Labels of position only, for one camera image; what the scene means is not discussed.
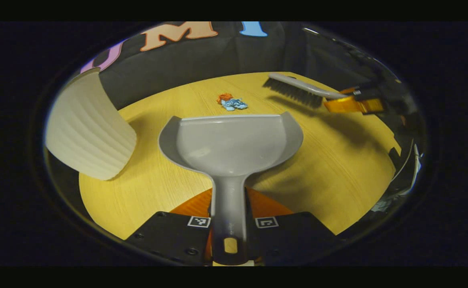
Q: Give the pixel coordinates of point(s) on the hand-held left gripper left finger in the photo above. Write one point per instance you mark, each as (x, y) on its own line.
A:
(170, 236)

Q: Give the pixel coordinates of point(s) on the small grey broom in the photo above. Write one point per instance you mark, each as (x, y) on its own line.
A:
(298, 86)

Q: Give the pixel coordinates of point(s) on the wooden desktop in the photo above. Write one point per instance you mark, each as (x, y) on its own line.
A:
(158, 192)

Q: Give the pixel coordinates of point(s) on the white ribbed garbage bin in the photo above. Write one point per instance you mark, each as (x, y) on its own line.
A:
(86, 128)

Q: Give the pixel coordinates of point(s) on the black backdrop cloth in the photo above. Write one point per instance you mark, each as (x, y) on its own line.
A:
(202, 60)

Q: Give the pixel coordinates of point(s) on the blue paper scrap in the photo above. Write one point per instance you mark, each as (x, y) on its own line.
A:
(234, 104)

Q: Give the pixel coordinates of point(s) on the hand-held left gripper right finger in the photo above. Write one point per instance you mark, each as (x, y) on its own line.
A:
(294, 236)

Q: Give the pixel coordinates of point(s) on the orange paper scrap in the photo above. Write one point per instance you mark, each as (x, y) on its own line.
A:
(225, 97)

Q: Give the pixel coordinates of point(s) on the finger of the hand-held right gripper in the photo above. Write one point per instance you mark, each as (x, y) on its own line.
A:
(368, 94)
(350, 106)

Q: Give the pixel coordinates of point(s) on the grey dustpan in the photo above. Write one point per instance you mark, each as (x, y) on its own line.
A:
(230, 148)

